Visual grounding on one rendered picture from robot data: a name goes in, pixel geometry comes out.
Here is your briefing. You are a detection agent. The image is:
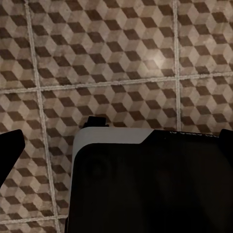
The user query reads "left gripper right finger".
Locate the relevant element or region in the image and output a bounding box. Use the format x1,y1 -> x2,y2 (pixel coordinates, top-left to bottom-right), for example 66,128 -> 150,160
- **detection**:
217,129 -> 233,168

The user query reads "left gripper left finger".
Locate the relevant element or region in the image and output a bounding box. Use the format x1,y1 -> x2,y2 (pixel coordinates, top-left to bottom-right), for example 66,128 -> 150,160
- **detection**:
0,129 -> 25,187

